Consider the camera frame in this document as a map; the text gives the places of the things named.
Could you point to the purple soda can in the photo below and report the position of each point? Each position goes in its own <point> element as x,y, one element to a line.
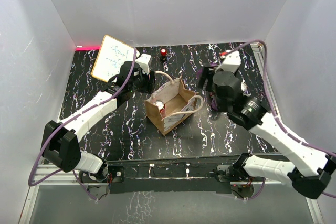
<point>214,105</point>
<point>244,89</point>

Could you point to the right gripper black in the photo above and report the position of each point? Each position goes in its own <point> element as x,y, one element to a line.
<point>207,74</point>

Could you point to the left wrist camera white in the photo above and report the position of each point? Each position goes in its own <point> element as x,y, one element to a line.
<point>143,60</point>

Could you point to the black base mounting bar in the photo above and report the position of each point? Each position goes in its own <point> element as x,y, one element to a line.
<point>209,173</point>

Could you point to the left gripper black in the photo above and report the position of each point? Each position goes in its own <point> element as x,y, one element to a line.
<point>149,82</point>

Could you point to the burlap canvas bag rope handles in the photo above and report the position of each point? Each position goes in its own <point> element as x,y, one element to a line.
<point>180,103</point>

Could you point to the red button on black base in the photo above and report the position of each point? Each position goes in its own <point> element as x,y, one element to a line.
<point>163,53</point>

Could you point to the whiteboard with yellow frame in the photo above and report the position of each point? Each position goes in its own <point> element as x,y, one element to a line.
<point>111,56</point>

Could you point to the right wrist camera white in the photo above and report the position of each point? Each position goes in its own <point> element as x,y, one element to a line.
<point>230,61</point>

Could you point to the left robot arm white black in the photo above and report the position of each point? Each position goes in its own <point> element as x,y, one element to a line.
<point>61,140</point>

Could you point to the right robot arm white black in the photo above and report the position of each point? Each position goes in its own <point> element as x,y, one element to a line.
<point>306,170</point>

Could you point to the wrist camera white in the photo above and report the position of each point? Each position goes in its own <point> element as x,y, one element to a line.
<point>230,61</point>
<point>143,60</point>

